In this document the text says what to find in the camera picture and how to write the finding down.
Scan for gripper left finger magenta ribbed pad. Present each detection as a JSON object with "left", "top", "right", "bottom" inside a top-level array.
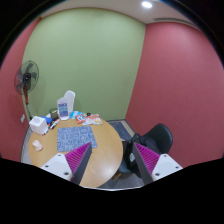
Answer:
[{"left": 42, "top": 143, "right": 92, "bottom": 185}]

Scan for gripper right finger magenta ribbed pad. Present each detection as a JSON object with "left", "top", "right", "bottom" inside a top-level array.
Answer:
[{"left": 133, "top": 143, "right": 182, "bottom": 185}]

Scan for grey patterned mouse pad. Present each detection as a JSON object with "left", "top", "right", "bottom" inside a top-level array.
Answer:
[{"left": 57, "top": 126, "right": 97, "bottom": 152}]

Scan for black office chair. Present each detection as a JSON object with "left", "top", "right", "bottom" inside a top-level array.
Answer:
[{"left": 117, "top": 123, "right": 173, "bottom": 174}]

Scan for black bag on chair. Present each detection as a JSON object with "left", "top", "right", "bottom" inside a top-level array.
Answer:
[{"left": 122, "top": 133, "right": 141, "bottom": 174}]

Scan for round wooden table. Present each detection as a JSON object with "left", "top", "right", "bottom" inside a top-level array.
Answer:
[{"left": 28, "top": 119, "right": 123, "bottom": 188}]

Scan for red black marker pen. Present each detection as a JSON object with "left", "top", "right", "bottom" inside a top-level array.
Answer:
[{"left": 50, "top": 119, "right": 60, "bottom": 130}]

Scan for red orange snack packet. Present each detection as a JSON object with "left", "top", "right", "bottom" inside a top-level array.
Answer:
[{"left": 76, "top": 114, "right": 86, "bottom": 124}]

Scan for blue snack packet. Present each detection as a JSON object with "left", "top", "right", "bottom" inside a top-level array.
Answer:
[{"left": 69, "top": 111, "right": 79, "bottom": 119}]

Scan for blue small packet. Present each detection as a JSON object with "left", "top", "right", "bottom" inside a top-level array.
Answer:
[{"left": 42, "top": 116, "right": 53, "bottom": 124}]

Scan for white orange snack packet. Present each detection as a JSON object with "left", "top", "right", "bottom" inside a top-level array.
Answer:
[{"left": 86, "top": 114, "right": 102, "bottom": 125}]

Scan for dark glass jar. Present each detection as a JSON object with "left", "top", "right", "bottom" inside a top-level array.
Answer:
[{"left": 49, "top": 108, "right": 58, "bottom": 120}]

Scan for clear plastic jug, blue label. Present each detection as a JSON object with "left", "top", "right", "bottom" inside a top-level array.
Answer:
[{"left": 57, "top": 90, "right": 75, "bottom": 120}]

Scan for black standing fan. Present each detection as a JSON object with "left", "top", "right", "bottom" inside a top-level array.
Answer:
[{"left": 14, "top": 60, "right": 39, "bottom": 119}]

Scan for ceiling light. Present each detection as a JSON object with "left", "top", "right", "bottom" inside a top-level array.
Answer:
[{"left": 142, "top": 1, "right": 152, "bottom": 9}]

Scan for white wall socket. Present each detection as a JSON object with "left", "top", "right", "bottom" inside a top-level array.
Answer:
[{"left": 21, "top": 114, "right": 25, "bottom": 123}]

